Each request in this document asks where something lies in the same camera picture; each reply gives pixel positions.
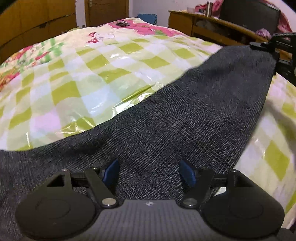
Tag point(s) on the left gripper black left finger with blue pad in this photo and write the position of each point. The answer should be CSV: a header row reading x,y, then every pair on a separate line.
x,y
68,203

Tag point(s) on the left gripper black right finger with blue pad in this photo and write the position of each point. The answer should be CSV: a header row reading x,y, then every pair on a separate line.
x,y
231,203

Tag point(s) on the dark grey checked pants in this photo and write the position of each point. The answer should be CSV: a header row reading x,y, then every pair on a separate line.
x,y
205,117

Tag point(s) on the pink cloth behind television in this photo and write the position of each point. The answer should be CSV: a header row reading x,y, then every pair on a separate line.
x,y
283,23

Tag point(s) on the purple crumpled cloth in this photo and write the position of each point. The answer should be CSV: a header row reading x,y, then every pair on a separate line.
x,y
264,33

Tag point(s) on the black television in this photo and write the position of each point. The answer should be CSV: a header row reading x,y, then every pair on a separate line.
x,y
253,15

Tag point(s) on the wooden TV cabinet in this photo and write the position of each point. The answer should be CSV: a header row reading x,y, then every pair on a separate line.
x,y
211,29

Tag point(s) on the steel thermos bottle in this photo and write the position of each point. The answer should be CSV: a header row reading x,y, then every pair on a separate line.
x,y
209,9

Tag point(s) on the green checked floral bedspread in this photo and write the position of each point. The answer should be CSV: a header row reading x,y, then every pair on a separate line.
x,y
71,83

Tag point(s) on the blue foam mat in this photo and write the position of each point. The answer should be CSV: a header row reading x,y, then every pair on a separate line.
x,y
149,18

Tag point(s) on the brown wooden door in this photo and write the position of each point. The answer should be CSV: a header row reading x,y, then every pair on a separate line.
x,y
99,12

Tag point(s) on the brown wooden wardrobe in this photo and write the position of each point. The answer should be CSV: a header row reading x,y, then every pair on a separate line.
x,y
25,23

